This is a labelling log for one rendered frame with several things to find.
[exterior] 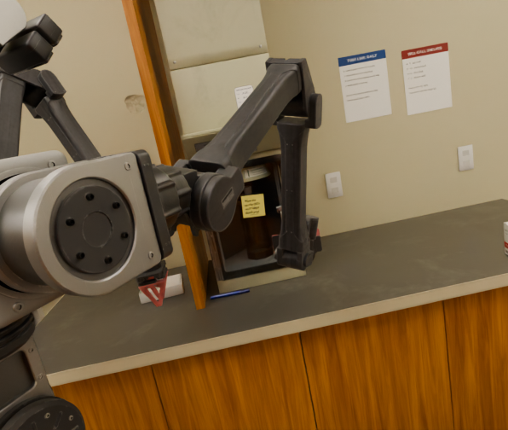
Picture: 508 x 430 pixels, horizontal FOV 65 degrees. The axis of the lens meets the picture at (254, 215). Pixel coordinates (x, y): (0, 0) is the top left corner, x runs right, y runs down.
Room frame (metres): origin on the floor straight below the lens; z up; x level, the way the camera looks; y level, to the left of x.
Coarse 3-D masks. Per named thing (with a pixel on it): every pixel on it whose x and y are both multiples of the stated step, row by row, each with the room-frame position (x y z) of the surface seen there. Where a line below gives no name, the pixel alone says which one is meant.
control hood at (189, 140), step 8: (272, 128) 1.26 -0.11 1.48; (184, 136) 1.23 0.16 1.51; (192, 136) 1.23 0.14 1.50; (200, 136) 1.23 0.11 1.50; (208, 136) 1.24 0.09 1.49; (272, 136) 1.29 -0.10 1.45; (184, 144) 1.25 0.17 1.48; (192, 144) 1.25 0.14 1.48; (264, 144) 1.31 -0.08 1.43; (272, 144) 1.31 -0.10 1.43; (192, 152) 1.27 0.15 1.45; (256, 152) 1.33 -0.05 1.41
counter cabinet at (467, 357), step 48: (288, 336) 1.08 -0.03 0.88; (336, 336) 1.09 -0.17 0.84; (384, 336) 1.10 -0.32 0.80; (432, 336) 1.10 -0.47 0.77; (480, 336) 1.11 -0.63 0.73; (96, 384) 1.05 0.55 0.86; (144, 384) 1.06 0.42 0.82; (192, 384) 1.07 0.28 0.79; (240, 384) 1.07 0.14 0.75; (288, 384) 1.08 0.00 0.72; (336, 384) 1.09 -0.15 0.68; (384, 384) 1.09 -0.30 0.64; (432, 384) 1.10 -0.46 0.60; (480, 384) 1.11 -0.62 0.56
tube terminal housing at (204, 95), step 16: (208, 64) 1.35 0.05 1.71; (224, 64) 1.35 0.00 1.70; (240, 64) 1.35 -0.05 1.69; (256, 64) 1.35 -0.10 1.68; (176, 80) 1.34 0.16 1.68; (192, 80) 1.35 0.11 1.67; (208, 80) 1.35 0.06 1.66; (224, 80) 1.35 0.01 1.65; (240, 80) 1.35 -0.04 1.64; (256, 80) 1.35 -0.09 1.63; (176, 96) 1.34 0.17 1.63; (192, 96) 1.34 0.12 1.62; (208, 96) 1.35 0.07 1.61; (224, 96) 1.35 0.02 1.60; (192, 112) 1.34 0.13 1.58; (208, 112) 1.35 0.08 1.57; (224, 112) 1.35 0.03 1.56; (192, 128) 1.34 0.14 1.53; (208, 128) 1.35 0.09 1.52; (272, 272) 1.35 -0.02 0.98; (288, 272) 1.35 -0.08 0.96; (304, 272) 1.36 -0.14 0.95; (224, 288) 1.34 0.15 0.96; (240, 288) 1.35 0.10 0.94
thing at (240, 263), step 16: (256, 160) 1.34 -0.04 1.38; (272, 160) 1.34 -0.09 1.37; (256, 176) 1.34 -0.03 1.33; (272, 176) 1.34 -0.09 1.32; (256, 192) 1.34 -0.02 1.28; (272, 192) 1.34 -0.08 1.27; (240, 208) 1.34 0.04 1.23; (272, 208) 1.34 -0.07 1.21; (240, 224) 1.34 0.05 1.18; (256, 224) 1.34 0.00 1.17; (272, 224) 1.34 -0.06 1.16; (224, 240) 1.33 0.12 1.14; (240, 240) 1.34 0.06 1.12; (256, 240) 1.34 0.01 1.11; (224, 256) 1.33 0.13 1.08; (240, 256) 1.34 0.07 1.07; (256, 256) 1.34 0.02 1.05; (272, 256) 1.34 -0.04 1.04; (224, 272) 1.33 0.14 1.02; (240, 272) 1.33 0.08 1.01; (256, 272) 1.34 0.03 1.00
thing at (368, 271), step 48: (336, 240) 1.68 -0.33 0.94; (384, 240) 1.56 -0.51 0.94; (432, 240) 1.46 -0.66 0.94; (480, 240) 1.37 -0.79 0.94; (288, 288) 1.27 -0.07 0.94; (336, 288) 1.20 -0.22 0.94; (384, 288) 1.14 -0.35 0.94; (432, 288) 1.08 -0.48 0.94; (480, 288) 1.08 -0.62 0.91; (48, 336) 1.27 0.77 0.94; (96, 336) 1.20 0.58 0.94; (144, 336) 1.13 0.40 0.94; (192, 336) 1.08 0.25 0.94; (240, 336) 1.05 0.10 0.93
